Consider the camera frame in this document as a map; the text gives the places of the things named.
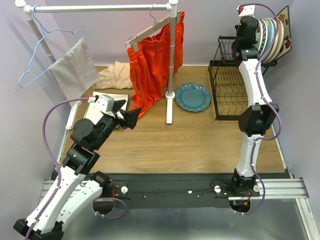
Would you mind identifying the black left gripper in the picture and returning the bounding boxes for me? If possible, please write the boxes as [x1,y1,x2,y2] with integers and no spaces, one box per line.
[93,99,143,150]

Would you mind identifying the teal scalloped ceramic plate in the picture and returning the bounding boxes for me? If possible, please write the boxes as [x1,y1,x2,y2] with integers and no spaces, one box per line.
[175,82,211,112]

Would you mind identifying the blue striped round plate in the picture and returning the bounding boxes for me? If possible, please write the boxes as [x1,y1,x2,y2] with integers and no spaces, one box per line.
[255,19,265,52]

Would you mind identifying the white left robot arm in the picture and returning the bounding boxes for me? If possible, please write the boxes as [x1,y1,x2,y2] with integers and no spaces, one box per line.
[13,95,142,240]

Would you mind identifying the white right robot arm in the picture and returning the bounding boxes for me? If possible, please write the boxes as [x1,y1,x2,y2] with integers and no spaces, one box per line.
[230,16,279,196]

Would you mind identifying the white clothes rack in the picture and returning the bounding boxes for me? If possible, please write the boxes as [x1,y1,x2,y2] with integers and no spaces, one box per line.
[14,0,179,130]

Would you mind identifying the light blue round plate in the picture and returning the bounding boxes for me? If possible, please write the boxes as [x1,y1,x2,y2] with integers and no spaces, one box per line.
[260,18,276,59]

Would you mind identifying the cream round plate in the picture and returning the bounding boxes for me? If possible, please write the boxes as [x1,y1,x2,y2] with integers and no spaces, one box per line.
[264,18,280,63]

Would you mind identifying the beige cloth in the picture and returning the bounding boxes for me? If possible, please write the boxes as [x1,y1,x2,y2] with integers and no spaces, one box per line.
[92,61,134,90]

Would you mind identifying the pink round plate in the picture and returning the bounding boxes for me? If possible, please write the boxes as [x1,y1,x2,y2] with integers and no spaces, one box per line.
[270,19,285,62]

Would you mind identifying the flower pattern square plate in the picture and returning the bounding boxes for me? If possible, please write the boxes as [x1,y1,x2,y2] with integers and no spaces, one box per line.
[274,5,292,61]

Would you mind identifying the orange shorts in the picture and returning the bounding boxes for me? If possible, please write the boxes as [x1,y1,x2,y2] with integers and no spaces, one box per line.
[127,24,170,117]

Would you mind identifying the grey towel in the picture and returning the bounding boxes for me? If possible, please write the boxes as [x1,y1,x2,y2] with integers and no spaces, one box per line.
[49,37,100,100]

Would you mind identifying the wooden clip hanger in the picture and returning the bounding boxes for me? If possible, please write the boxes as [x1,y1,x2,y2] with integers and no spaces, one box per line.
[125,0,182,52]

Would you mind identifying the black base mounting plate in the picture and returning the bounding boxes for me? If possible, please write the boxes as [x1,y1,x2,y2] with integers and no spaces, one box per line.
[101,173,260,209]

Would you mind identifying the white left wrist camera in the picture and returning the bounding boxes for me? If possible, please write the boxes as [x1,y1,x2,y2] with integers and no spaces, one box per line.
[93,94,115,116]

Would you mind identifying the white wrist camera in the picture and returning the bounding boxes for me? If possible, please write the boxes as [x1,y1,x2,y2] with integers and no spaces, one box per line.
[237,5,256,18]
[93,94,115,116]

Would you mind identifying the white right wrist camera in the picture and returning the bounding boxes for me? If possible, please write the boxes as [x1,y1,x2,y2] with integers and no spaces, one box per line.
[237,5,256,18]

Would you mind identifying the black wire dish rack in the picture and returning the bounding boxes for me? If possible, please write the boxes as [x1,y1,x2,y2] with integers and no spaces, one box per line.
[208,36,277,121]

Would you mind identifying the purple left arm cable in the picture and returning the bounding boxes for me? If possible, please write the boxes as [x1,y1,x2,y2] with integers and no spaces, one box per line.
[23,95,128,240]

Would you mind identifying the blue wire hanger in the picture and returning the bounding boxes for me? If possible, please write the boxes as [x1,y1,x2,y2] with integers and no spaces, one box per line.
[18,4,86,89]

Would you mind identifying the aluminium rail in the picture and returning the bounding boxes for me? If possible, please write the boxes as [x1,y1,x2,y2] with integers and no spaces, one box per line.
[39,177,310,201]

